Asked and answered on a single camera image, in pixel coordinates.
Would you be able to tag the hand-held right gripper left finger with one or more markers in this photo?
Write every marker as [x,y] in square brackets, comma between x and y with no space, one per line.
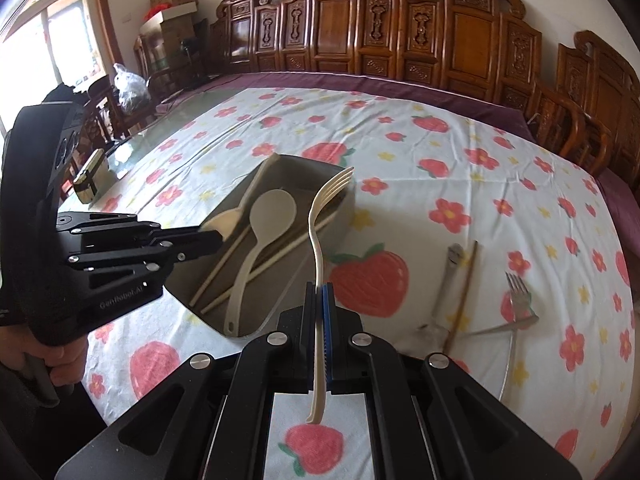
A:
[280,355]

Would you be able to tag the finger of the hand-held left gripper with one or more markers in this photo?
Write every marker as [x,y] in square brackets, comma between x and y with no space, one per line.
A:
[130,265]
[125,230]

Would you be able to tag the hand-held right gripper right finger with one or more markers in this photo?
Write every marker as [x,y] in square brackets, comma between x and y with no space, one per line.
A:
[327,320]

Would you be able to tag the rectangular metal tray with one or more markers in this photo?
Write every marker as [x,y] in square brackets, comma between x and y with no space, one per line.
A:
[280,300]

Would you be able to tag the cream plastic fork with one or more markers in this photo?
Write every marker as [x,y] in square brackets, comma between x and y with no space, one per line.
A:
[318,260]

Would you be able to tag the large cream plastic spoon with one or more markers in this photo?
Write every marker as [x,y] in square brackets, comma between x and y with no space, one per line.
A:
[272,212]

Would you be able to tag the person's left hand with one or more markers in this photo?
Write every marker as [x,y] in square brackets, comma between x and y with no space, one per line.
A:
[70,362]

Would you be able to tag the carved wooden dining chair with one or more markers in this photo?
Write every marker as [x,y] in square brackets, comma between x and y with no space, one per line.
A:
[102,110]

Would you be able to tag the clear plastic bag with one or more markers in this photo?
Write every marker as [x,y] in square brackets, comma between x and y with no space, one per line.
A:
[131,87]

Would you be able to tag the black clothing pile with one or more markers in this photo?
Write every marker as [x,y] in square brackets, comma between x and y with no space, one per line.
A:
[59,94]

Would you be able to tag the slim metal utensil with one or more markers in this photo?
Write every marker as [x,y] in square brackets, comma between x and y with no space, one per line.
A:
[500,326]

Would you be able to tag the floral strawberry tablecloth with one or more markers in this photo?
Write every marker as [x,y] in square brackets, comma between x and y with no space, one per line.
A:
[450,175]

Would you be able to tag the metal fork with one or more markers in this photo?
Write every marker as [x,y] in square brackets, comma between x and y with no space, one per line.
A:
[519,300]

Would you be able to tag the large cardboard box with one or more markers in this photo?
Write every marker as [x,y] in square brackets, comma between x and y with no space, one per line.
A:
[177,32]

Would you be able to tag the wooden framed balcony door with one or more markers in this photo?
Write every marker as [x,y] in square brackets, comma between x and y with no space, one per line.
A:
[55,35]

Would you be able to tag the flat white box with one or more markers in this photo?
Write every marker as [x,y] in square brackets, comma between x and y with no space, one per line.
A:
[172,14]

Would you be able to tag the red decoration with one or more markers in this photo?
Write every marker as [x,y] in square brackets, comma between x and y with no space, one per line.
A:
[159,7]

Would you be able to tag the long purple sofa cushion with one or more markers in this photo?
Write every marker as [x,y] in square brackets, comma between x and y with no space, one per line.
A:
[350,85]

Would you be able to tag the carved wooden sofa bench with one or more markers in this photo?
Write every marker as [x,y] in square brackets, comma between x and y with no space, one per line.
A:
[380,25]

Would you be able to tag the purple armchair cushion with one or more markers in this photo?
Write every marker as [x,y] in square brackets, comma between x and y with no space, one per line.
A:
[622,205]

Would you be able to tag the carved wooden armchair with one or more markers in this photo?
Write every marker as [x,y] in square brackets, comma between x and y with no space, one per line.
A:
[595,105]

